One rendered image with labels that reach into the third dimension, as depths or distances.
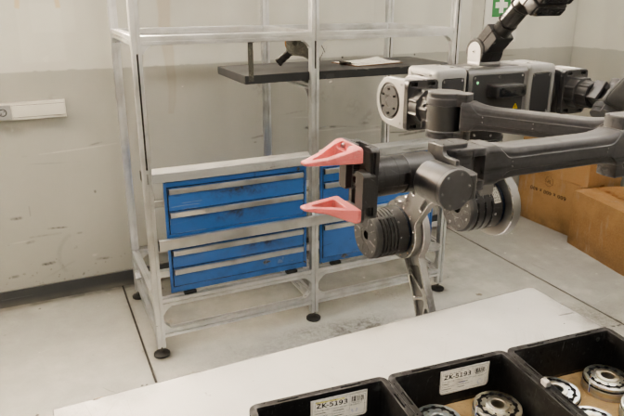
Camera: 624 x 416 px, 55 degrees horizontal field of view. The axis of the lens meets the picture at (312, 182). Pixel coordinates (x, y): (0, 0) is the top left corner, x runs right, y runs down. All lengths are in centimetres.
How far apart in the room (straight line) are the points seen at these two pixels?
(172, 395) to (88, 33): 229
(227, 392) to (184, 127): 225
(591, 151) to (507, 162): 18
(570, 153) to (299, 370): 101
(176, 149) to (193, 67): 50
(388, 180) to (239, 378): 102
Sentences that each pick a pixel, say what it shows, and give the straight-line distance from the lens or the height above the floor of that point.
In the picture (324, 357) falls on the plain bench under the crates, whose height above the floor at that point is 70.
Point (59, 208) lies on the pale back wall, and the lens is 369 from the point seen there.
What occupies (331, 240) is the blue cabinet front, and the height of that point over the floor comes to 45.
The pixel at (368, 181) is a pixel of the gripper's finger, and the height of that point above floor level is 146.
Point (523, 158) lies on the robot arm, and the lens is 98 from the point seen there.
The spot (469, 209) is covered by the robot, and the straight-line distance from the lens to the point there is 168.
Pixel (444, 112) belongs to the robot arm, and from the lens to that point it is 133.
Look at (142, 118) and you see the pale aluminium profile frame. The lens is 271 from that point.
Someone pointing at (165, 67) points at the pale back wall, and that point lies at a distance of 360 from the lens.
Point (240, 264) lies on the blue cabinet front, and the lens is 307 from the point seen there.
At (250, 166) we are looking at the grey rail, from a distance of 289.
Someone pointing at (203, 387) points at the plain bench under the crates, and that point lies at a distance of 171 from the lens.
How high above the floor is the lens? 170
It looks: 17 degrees down
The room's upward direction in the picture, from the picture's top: straight up
